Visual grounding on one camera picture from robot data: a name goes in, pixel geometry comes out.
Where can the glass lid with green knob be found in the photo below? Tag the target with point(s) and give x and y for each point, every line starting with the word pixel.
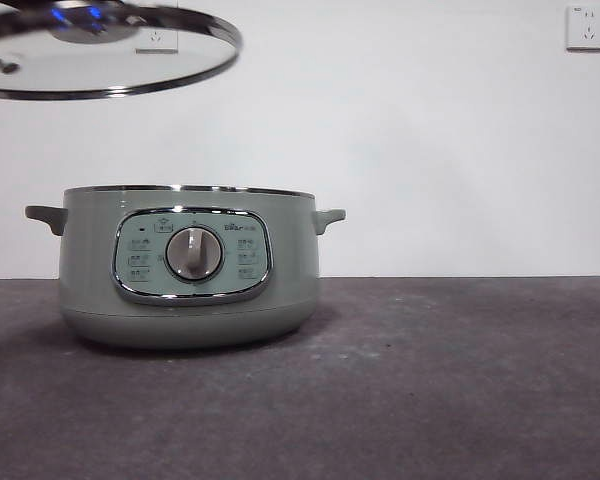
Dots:
pixel 105 70

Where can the sage green electric cooking pot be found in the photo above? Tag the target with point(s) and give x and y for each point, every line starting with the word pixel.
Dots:
pixel 90 280

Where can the white wall socket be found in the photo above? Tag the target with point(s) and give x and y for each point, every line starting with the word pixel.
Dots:
pixel 157 42
pixel 587 30

